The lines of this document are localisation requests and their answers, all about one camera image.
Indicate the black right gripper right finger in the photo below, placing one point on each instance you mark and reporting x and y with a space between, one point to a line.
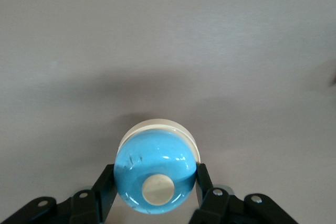
223 205

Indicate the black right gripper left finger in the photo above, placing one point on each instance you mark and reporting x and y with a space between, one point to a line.
86 205

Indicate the blue desk bell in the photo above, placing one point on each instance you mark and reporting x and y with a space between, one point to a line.
157 155

